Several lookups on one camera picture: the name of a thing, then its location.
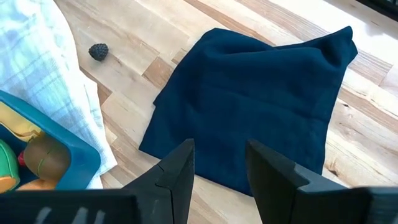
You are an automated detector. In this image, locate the dark blue cloth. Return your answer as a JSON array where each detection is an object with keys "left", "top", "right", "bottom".
[{"left": 139, "top": 26, "right": 359, "bottom": 197}]

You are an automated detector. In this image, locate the brown toy kiwi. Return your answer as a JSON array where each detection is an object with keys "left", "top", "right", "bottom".
[{"left": 23, "top": 133, "right": 72, "bottom": 181}]

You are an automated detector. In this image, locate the dark toy blackberry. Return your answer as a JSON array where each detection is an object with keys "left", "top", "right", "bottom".
[{"left": 88, "top": 43, "right": 109, "bottom": 62}]

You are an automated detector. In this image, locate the green toy fruit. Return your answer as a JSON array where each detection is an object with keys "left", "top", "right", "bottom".
[{"left": 0, "top": 139, "right": 21, "bottom": 185}]

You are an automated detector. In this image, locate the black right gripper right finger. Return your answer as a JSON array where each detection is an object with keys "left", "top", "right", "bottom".
[{"left": 244, "top": 139, "right": 371, "bottom": 224}]

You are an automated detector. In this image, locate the white plaid kitchen towel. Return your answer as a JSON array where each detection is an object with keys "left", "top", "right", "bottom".
[{"left": 0, "top": 0, "right": 118, "bottom": 190}]

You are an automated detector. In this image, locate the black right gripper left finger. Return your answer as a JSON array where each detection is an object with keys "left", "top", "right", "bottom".
[{"left": 122, "top": 138, "right": 196, "bottom": 224}]

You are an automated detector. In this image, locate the orange toy fruit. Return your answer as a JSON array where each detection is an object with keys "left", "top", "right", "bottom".
[{"left": 0, "top": 175, "right": 59, "bottom": 194}]

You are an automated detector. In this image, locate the teal plastic tupperware container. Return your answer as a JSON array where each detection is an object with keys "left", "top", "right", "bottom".
[{"left": 0, "top": 90, "right": 102, "bottom": 191}]

